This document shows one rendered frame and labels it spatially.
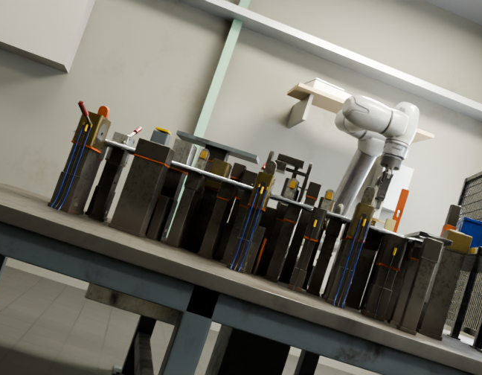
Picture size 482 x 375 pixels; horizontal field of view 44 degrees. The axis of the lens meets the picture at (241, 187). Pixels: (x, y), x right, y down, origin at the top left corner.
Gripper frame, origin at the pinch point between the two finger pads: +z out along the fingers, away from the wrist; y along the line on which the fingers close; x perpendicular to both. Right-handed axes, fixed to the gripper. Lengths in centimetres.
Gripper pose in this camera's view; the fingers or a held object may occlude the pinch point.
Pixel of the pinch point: (376, 209)
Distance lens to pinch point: 227.7
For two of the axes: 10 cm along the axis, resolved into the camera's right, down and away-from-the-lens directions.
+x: 9.4, 3.1, -1.2
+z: -3.2, 9.4, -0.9
